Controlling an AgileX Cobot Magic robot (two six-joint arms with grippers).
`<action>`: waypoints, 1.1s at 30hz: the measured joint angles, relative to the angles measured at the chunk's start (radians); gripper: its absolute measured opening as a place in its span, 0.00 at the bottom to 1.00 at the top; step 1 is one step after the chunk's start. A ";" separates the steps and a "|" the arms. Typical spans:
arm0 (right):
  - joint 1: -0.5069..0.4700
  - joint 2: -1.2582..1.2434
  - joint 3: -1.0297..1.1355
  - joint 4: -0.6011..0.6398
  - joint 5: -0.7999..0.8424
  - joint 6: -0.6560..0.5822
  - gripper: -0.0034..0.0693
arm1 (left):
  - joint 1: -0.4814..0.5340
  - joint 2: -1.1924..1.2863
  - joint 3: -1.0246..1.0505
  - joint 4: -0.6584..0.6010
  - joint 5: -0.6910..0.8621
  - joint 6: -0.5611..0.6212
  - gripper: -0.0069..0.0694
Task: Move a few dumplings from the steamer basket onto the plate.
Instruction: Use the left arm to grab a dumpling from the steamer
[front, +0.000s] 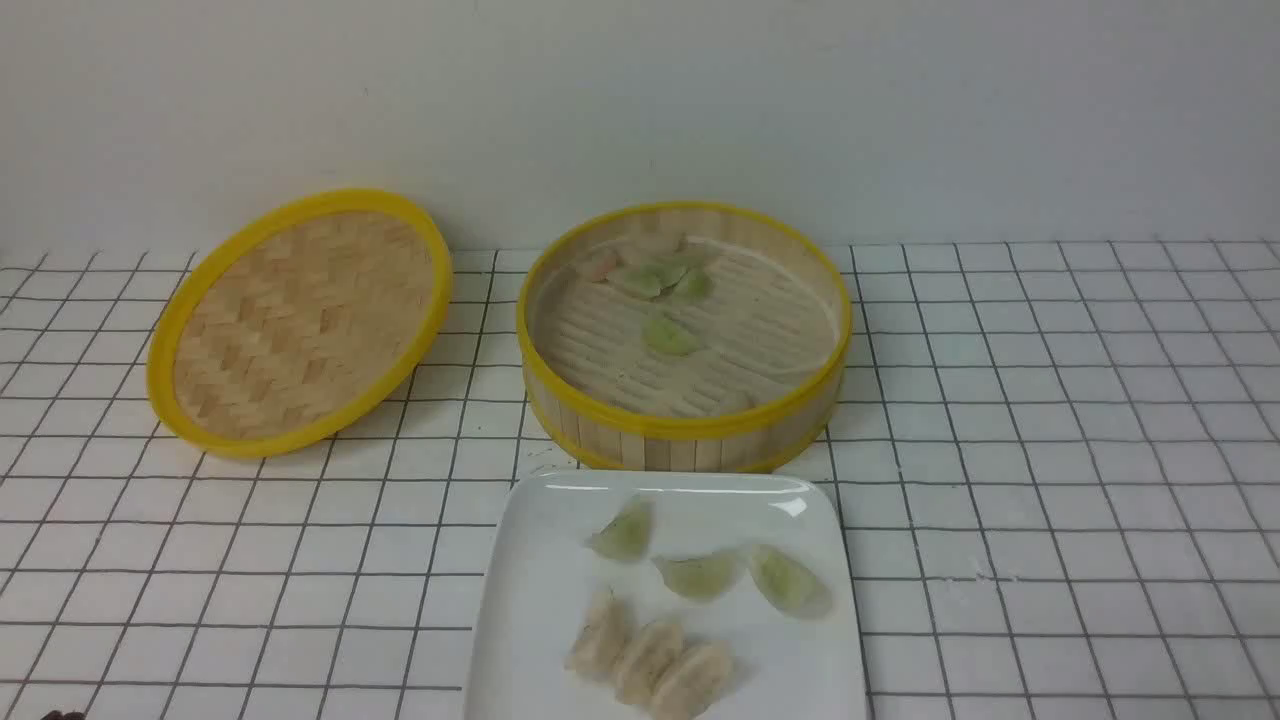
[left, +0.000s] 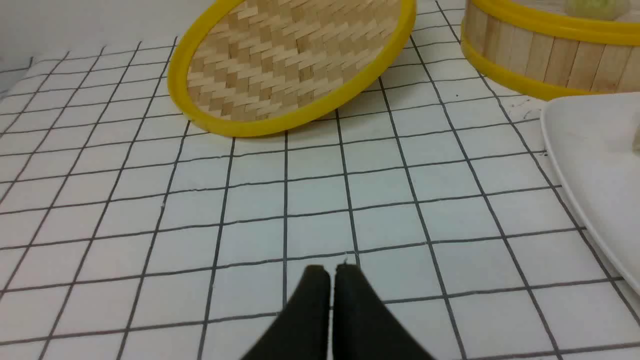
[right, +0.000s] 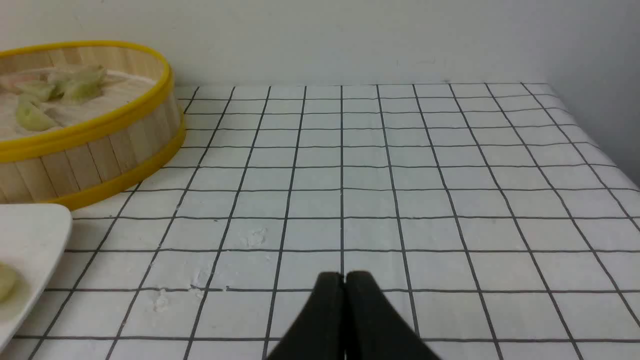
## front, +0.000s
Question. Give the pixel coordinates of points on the yellow rimmed bamboo steamer basket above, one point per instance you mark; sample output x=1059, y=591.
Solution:
x=777, y=324

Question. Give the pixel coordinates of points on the green dumpling plate top left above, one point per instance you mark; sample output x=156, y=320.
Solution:
x=626, y=537

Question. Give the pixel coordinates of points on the green dumpling plate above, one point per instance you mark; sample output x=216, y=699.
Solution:
x=701, y=578
x=626, y=537
x=787, y=584

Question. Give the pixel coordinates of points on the green dumpling plate middle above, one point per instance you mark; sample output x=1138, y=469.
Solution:
x=701, y=578

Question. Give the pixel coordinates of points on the white square plate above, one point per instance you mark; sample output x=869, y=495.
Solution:
x=542, y=577

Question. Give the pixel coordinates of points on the green dumpling plate right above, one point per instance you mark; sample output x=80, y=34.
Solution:
x=787, y=584

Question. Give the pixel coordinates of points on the white dumpling plate left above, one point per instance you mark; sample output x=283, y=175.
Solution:
x=603, y=636

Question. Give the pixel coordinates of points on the white dumpling plate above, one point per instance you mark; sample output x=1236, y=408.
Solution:
x=646, y=658
x=691, y=685
x=603, y=636

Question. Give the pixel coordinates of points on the white dumpling plate middle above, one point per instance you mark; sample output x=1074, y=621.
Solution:
x=646, y=658

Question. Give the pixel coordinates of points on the white dumpling plate right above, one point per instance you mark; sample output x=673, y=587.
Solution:
x=691, y=685

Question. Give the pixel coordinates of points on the green dumpling steamer back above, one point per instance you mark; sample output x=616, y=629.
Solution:
x=647, y=281

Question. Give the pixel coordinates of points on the white dumpling steamer front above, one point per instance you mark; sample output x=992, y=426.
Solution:
x=733, y=402

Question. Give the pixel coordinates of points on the white dumpling steamer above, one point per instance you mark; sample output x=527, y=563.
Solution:
x=648, y=248
x=733, y=402

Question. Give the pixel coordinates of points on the pink dumpling steamer back left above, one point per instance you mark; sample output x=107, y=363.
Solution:
x=596, y=266

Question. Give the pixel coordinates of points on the white dumpling steamer back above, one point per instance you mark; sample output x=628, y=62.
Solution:
x=648, y=248

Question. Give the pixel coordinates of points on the yellow rimmed bamboo steamer lid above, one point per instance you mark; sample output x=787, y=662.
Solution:
x=300, y=324

